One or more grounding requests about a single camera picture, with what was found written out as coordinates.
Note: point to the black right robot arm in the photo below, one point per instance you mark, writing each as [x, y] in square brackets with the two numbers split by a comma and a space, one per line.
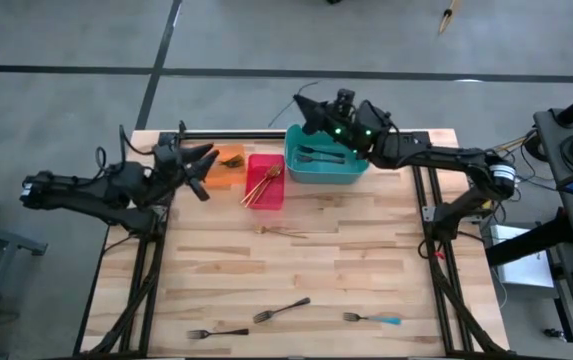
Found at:
[441, 157]

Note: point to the white box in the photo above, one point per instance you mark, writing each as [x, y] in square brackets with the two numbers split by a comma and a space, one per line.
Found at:
[521, 255]

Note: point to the teal plastic basket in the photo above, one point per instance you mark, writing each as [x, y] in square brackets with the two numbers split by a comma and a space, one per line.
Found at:
[316, 175]

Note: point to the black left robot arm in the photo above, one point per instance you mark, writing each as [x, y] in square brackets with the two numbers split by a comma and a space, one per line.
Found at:
[66, 187]

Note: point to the dark grey desk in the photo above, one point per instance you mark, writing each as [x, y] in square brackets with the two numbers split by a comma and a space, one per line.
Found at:
[526, 245]

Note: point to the red-pink plastic bin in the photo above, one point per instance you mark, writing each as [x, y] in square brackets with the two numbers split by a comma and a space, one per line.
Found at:
[271, 197]

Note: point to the black aluminium table frame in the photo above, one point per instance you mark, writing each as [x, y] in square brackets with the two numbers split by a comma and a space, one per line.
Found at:
[236, 135]

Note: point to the wooden stick black band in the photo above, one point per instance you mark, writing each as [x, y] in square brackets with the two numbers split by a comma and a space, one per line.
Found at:
[448, 17]

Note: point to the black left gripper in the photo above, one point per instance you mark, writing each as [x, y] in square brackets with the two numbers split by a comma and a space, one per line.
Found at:
[168, 162]

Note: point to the rose gold metal fork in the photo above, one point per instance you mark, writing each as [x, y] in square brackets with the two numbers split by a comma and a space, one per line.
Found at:
[281, 232]

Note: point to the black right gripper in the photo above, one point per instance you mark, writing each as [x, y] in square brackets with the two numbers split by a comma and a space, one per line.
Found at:
[361, 125]

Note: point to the yellow clamp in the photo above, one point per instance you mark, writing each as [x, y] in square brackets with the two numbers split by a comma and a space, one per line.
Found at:
[488, 204]

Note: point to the orange plastic bin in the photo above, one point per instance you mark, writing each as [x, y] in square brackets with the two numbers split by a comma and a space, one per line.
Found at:
[226, 176]

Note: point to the grey equipment cart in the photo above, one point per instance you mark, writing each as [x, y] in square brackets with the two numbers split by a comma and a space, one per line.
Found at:
[548, 145]

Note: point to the small black floor object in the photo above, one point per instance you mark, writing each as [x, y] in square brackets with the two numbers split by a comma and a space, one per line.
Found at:
[553, 333]

